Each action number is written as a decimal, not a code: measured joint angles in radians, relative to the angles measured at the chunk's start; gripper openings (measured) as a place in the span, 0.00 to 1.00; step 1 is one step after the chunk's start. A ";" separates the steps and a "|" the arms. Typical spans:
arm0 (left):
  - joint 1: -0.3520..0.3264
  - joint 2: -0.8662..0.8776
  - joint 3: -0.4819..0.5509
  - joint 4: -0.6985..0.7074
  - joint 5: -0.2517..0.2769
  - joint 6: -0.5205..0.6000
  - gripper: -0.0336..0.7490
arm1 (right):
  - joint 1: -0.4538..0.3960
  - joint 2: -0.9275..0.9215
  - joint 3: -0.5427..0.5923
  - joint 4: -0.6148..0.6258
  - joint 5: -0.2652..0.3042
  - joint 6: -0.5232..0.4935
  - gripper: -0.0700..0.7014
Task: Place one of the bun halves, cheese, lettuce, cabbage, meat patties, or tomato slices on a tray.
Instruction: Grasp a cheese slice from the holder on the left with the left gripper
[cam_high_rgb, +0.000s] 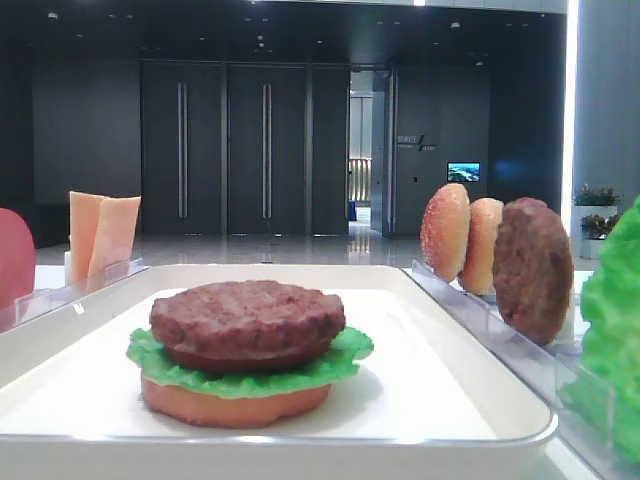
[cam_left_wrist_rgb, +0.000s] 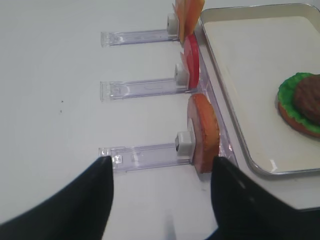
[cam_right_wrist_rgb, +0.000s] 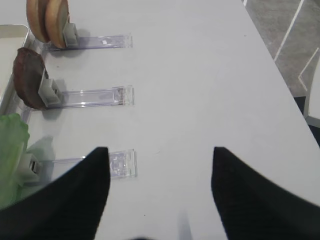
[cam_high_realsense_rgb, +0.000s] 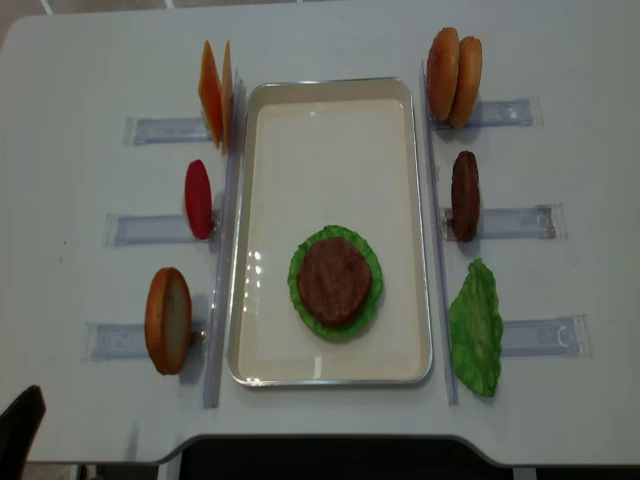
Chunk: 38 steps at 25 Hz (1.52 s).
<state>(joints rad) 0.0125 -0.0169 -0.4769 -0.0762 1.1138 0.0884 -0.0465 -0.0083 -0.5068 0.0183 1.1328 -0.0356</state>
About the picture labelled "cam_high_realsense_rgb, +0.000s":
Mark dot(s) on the standing brown meat patty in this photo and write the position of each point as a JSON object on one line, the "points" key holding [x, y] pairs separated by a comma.
{"points": [[465, 196]]}

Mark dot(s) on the clear tomato holder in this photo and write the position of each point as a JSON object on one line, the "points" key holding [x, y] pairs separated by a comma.
{"points": [[127, 230]]}

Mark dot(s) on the right long acrylic rail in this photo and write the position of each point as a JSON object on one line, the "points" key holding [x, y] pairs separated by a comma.
{"points": [[439, 262]]}

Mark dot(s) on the orange cheese slice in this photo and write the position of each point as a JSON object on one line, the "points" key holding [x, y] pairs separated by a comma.
{"points": [[209, 91]]}

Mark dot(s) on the white rectangular tray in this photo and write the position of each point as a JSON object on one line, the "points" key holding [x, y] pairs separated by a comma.
{"points": [[324, 159]]}

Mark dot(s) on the standing green lettuce leaf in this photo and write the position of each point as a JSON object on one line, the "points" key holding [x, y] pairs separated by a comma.
{"points": [[476, 330]]}

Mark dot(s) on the clear lettuce holder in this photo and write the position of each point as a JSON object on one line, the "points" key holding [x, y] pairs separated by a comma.
{"points": [[566, 336]]}

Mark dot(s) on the left long acrylic rail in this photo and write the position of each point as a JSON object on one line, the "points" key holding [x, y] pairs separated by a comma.
{"points": [[227, 251]]}

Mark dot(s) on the sliced bread bun half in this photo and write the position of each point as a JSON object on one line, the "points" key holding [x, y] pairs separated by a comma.
{"points": [[168, 321]]}

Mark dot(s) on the clear cheese holder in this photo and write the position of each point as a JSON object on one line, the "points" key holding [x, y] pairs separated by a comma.
{"points": [[146, 131]]}

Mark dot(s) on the clear bun holder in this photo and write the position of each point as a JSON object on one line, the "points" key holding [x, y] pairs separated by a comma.
{"points": [[521, 112]]}

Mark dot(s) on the green lettuce leaf on tray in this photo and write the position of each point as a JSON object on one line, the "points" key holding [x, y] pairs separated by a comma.
{"points": [[372, 260]]}

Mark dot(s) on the red tomato slice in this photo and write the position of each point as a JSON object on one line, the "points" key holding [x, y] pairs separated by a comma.
{"points": [[198, 200]]}

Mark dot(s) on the long acrylic rail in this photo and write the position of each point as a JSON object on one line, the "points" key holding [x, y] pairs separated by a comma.
{"points": [[227, 251], [439, 262]]}

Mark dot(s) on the plain bun half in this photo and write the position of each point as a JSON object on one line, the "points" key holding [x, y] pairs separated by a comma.
{"points": [[468, 82]]}

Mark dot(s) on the brown meat patty on tray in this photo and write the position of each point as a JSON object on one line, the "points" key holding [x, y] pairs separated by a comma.
{"points": [[334, 281]]}

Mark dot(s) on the sesame bun top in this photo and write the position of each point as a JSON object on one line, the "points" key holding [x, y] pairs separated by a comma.
{"points": [[442, 72]]}

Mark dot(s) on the clear patty holder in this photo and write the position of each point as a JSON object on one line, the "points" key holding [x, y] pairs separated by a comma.
{"points": [[544, 222]]}

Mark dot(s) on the clear bread holder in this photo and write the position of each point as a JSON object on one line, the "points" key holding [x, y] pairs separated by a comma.
{"points": [[107, 341]]}

